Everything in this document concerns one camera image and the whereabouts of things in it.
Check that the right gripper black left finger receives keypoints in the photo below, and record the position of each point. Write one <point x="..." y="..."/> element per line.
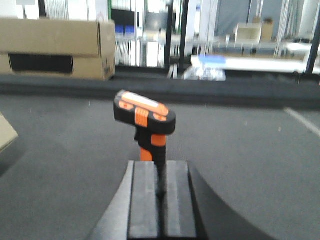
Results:
<point x="133" y="211"/>

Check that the orange black barcode scanner gun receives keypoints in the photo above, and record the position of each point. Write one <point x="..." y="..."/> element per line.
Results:
<point x="153" y="122"/>

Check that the black vertical post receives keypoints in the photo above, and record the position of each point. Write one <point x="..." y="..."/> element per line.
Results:
<point x="185" y="7"/>

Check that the large cardboard box with handle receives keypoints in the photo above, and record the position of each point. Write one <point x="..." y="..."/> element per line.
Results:
<point x="60" y="48"/>

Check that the blue tray on white table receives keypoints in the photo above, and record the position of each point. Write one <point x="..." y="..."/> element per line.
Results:
<point x="208" y="60"/>

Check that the clear plastic bag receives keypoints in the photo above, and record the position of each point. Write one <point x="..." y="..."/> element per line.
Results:
<point x="199" y="73"/>

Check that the white background table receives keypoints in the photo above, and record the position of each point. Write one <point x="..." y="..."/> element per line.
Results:
<point x="252" y="64"/>

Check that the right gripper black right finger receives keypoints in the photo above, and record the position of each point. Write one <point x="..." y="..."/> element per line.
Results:
<point x="193" y="211"/>

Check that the brown cardboard package box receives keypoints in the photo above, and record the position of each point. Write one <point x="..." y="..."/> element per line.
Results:
<point x="7" y="133"/>

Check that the black raised table edge rail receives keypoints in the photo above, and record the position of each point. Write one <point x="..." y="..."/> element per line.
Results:
<point x="248" y="90"/>

